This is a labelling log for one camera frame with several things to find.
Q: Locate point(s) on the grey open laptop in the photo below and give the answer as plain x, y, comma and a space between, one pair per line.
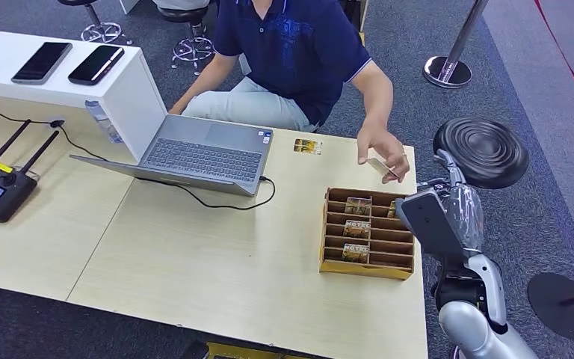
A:
203, 158

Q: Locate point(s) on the black stool chrome base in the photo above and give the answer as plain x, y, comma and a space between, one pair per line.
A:
183, 14
100, 30

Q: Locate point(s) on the wooden yellow stand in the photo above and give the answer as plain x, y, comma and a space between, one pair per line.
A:
360, 42

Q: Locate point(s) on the black smartphone grey case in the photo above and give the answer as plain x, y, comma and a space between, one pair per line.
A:
42, 62

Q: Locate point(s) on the person's right forearm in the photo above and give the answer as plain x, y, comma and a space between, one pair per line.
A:
205, 81

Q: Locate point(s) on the yellow robot base plate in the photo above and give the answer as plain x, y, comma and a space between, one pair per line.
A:
247, 353

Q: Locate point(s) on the black ribbed round stool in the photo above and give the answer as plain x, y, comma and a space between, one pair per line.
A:
490, 148

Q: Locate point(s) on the chrome stanchion post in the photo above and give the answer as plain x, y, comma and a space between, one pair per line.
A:
448, 72

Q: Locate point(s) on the person's left forearm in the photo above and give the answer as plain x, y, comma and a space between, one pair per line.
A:
377, 96

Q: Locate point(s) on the clear plastic water bottle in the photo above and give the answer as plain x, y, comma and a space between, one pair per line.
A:
104, 121

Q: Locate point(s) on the wooden card holder box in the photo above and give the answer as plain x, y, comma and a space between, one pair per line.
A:
366, 270

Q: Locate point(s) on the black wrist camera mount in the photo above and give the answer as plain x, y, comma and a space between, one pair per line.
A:
428, 223

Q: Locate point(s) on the black round stanchion base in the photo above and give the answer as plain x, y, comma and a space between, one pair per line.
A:
557, 309

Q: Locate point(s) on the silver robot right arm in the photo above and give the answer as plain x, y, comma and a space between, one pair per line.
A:
470, 327

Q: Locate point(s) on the person's left hand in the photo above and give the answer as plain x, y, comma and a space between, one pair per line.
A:
383, 143

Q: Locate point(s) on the black remote controller with screen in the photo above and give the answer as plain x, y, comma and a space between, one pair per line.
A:
0, 191

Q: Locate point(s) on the white cabinet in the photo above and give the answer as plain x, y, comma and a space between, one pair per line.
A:
128, 99

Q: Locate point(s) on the hotel key card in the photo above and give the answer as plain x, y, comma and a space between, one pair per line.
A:
355, 252
392, 209
308, 146
358, 205
380, 166
357, 229

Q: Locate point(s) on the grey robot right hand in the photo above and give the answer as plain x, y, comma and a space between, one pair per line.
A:
467, 213

